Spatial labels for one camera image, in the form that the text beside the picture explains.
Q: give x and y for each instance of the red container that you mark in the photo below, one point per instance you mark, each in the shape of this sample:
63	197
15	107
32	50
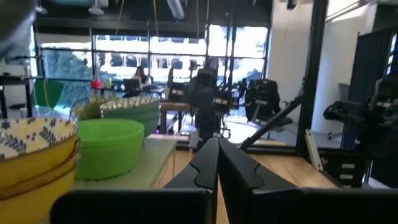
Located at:
96	84

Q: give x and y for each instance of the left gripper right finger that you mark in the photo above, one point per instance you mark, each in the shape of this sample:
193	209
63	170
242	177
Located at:
248	199

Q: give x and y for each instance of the yellow floral-patterned bowl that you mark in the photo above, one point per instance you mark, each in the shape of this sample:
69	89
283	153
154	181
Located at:
31	137
25	210
37	183

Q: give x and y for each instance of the person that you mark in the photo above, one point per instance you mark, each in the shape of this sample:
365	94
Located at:
141	77

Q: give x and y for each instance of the dark blue partition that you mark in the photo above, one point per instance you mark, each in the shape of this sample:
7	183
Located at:
370	62

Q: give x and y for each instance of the white bracket strip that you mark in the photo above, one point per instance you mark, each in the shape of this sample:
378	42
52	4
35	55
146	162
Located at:
313	151

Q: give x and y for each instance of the black side table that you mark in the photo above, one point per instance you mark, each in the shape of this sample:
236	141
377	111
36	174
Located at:
18	80

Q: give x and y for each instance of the wooden background table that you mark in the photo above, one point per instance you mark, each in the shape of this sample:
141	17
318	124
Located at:
174	107

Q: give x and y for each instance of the small potted plant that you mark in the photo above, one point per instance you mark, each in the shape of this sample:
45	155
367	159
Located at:
90	109

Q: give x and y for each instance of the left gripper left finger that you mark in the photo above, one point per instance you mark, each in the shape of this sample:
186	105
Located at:
186	202

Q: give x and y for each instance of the teal floral-patterned bowl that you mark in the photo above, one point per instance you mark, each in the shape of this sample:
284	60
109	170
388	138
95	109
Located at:
130	102
146	124

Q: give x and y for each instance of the green round object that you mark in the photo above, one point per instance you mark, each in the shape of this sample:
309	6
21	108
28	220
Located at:
49	93

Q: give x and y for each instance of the black office chair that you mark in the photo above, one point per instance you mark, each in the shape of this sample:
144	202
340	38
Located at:
264	96

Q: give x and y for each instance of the black aluminium table frame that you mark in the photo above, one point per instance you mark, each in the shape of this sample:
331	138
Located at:
312	77

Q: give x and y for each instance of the light green cup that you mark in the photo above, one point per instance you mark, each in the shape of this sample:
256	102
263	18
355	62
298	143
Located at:
108	84

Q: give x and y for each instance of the black background robot arm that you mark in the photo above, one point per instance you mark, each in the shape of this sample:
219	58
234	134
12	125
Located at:
203	96

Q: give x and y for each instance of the black laptop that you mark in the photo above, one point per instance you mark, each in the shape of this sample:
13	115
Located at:
131	84

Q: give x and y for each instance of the green plastic bowl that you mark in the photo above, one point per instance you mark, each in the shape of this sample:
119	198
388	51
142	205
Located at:
105	168
109	138

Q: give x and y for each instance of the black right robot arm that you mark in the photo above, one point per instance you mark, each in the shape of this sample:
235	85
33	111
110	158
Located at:
379	130

